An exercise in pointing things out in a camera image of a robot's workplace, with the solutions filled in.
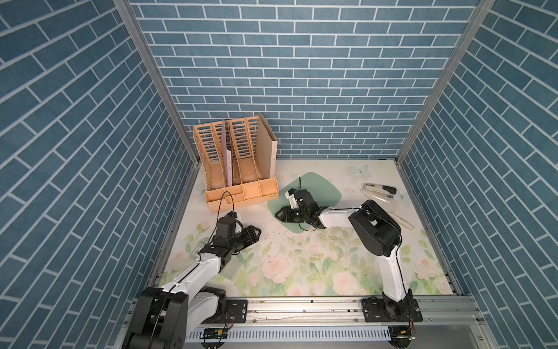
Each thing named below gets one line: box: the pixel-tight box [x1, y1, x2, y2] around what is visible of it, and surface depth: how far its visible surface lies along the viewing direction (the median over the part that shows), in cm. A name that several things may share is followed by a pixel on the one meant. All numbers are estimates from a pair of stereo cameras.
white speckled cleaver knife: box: [360, 183, 415, 230], surface depth 107 cm
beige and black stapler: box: [361, 183, 398, 199], surface depth 107 cm
